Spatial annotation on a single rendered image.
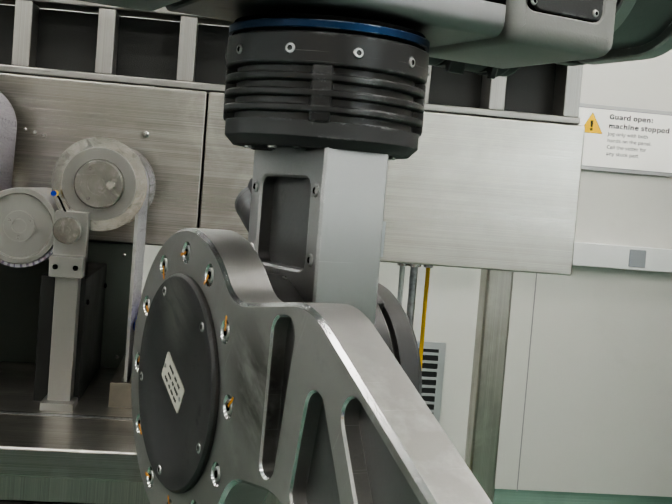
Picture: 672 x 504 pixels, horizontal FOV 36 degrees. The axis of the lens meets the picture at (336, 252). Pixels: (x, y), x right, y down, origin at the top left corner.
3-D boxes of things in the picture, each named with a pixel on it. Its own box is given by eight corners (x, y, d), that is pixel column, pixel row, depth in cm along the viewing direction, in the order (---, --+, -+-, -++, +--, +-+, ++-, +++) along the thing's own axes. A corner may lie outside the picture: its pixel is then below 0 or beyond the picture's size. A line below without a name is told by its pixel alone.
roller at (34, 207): (-24, 261, 163) (-19, 184, 163) (8, 251, 189) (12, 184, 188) (55, 266, 165) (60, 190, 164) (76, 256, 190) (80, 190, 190)
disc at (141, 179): (48, 227, 164) (54, 132, 164) (48, 227, 165) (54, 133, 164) (143, 234, 166) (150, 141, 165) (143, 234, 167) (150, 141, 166)
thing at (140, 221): (126, 331, 167) (135, 215, 166) (137, 313, 191) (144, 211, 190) (130, 331, 167) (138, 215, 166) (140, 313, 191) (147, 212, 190)
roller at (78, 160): (59, 217, 164) (64, 144, 163) (79, 213, 190) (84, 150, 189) (133, 223, 165) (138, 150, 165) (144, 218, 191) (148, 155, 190)
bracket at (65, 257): (38, 411, 159) (51, 210, 158) (45, 403, 166) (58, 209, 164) (72, 413, 160) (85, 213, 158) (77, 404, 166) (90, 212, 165)
